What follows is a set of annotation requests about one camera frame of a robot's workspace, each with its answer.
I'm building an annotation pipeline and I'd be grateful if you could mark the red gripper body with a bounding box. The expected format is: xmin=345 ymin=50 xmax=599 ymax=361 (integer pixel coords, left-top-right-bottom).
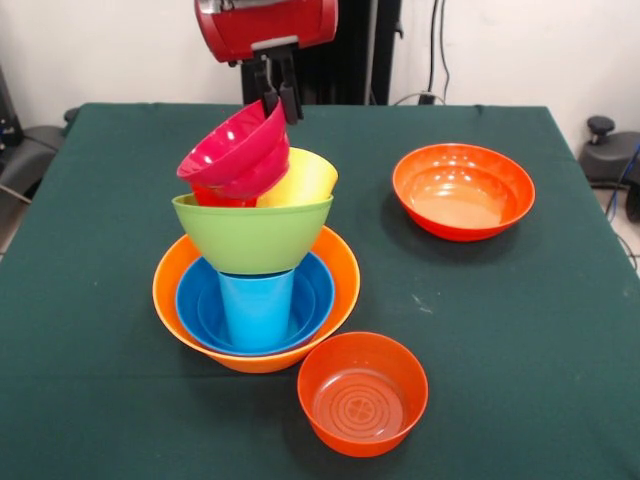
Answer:
xmin=193 ymin=0 xmax=340 ymax=65

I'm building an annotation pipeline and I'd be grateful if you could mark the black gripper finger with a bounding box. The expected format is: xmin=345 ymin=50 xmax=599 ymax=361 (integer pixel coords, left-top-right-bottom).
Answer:
xmin=252 ymin=53 xmax=279 ymax=117
xmin=277 ymin=45 xmax=305 ymax=126

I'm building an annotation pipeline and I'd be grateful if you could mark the pink bowl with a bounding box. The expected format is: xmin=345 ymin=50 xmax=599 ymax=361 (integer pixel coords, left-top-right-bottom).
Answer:
xmin=176 ymin=98 xmax=292 ymax=200

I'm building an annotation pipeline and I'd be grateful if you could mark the yellow cup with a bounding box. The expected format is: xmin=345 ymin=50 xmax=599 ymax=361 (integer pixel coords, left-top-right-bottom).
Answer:
xmin=255 ymin=147 xmax=340 ymax=209

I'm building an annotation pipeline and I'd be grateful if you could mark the red cup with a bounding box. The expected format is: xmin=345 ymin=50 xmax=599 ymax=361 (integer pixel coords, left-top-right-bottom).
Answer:
xmin=191 ymin=183 xmax=259 ymax=208

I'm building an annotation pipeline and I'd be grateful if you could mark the green bowl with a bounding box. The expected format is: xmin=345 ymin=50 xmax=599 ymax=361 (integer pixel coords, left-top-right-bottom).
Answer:
xmin=171 ymin=193 xmax=335 ymax=276

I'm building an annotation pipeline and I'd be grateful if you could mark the wide red bowl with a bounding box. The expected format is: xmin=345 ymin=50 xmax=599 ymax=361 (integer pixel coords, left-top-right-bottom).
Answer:
xmin=391 ymin=143 xmax=537 ymax=243

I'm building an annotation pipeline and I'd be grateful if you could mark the blue cup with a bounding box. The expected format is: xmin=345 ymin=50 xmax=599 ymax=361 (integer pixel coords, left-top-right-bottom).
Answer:
xmin=217 ymin=269 xmax=295 ymax=349

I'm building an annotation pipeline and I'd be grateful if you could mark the large blue bowl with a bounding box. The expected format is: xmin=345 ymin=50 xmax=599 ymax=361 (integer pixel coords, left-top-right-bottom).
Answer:
xmin=175 ymin=252 xmax=336 ymax=357

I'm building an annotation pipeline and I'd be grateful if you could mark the small blue bowl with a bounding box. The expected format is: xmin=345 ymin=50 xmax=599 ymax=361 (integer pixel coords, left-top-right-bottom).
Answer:
xmin=196 ymin=272 xmax=318 ymax=351

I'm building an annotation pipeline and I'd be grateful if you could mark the large orange bowl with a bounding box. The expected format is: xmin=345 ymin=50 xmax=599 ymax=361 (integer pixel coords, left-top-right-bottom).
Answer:
xmin=152 ymin=225 xmax=361 ymax=375

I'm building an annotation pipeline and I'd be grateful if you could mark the black caster base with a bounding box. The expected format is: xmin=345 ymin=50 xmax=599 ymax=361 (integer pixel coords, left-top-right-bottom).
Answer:
xmin=0 ymin=123 xmax=66 ymax=186
xmin=579 ymin=115 xmax=640 ymax=186

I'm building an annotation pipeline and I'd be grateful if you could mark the small red bowl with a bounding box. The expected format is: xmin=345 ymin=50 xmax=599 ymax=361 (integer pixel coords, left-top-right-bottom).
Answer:
xmin=296 ymin=331 xmax=430 ymax=458

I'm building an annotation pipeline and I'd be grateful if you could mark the dark green tablecloth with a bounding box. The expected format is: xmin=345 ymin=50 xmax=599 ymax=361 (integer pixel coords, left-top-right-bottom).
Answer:
xmin=0 ymin=102 xmax=640 ymax=480

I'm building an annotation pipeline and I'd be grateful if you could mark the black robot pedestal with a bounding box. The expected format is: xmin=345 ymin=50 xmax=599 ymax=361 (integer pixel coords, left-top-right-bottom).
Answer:
xmin=240 ymin=0 xmax=404 ymax=105

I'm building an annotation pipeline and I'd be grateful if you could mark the black hanging cable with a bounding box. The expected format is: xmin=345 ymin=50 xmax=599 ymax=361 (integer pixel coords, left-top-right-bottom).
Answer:
xmin=427 ymin=0 xmax=451 ymax=104

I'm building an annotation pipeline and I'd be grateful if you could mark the blue cable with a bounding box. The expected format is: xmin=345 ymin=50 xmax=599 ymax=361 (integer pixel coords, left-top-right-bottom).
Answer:
xmin=604 ymin=142 xmax=640 ymax=221

